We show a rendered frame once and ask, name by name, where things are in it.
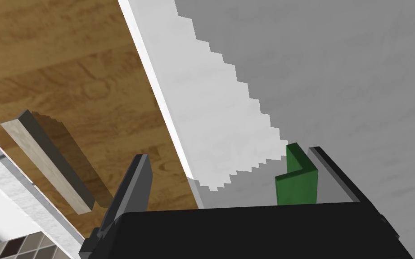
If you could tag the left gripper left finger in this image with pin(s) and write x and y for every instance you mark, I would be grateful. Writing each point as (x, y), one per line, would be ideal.
(133, 187)

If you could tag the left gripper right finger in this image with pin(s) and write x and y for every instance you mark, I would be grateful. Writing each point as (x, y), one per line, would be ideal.
(337, 172)

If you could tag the green angled block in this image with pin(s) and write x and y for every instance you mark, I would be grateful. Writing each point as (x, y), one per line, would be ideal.
(297, 183)

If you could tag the pale wooden plank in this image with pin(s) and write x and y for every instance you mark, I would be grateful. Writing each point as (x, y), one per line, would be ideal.
(49, 162)

